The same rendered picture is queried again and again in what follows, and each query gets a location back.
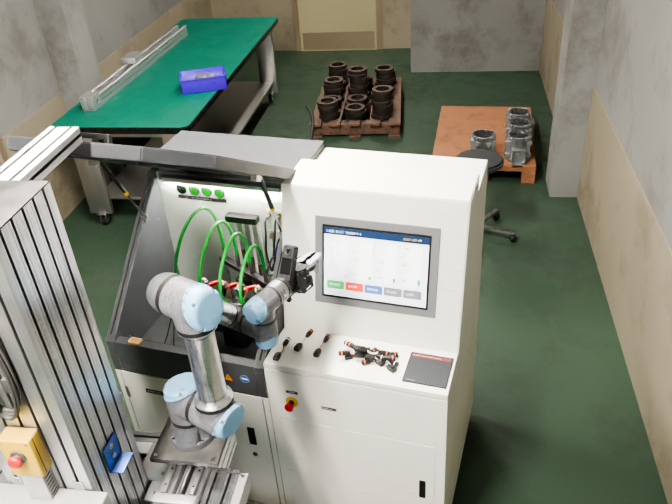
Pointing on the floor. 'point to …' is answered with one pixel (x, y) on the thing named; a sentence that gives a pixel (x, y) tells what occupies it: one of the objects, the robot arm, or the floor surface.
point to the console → (358, 483)
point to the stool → (490, 173)
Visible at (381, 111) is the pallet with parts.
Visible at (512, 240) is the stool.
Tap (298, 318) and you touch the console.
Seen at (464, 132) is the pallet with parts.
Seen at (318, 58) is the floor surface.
